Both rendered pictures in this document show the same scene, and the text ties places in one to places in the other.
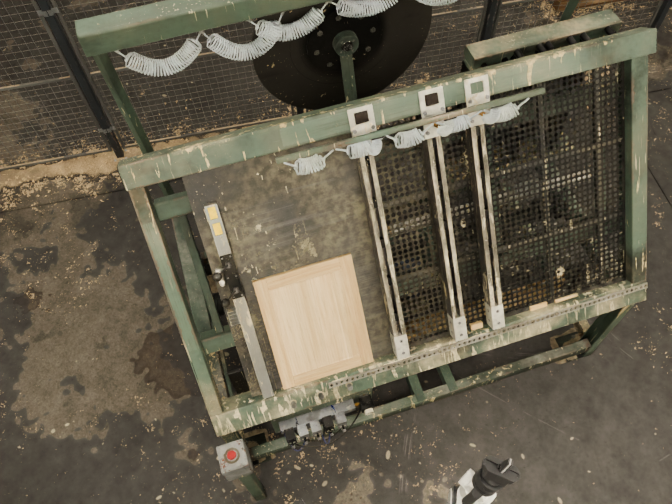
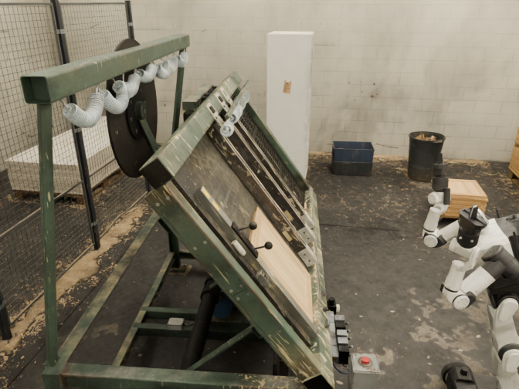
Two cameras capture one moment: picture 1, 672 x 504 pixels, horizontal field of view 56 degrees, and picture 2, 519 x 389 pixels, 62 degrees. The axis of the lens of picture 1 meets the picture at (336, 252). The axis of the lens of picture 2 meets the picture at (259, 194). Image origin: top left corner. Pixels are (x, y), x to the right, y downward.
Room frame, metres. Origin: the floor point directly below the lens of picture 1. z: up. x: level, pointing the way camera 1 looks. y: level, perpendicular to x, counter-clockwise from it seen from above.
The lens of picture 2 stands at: (0.60, 2.08, 2.43)
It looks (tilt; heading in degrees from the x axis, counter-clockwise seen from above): 24 degrees down; 290
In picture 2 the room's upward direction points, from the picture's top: straight up
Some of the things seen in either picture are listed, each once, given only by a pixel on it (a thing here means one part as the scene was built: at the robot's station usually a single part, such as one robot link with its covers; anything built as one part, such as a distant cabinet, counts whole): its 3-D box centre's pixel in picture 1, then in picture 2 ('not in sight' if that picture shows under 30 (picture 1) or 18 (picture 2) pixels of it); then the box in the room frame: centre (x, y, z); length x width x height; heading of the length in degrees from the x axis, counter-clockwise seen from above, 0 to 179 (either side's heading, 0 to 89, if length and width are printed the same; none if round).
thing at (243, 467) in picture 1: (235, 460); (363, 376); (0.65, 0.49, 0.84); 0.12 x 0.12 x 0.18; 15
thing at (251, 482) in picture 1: (250, 481); not in sight; (0.65, 0.49, 0.38); 0.06 x 0.06 x 0.75; 15
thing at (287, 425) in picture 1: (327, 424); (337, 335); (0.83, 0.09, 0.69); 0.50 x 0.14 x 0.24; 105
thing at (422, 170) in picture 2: not in sight; (423, 156); (0.35, -4.56, 0.33); 0.52 x 0.51 x 0.65; 100
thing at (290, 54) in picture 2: not in sight; (289, 107); (2.30, -4.03, 1.03); 0.61 x 0.58 x 2.05; 100
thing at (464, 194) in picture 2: not in sight; (456, 200); (-0.05, -3.31, 0.20); 0.61 x 0.53 x 0.40; 100
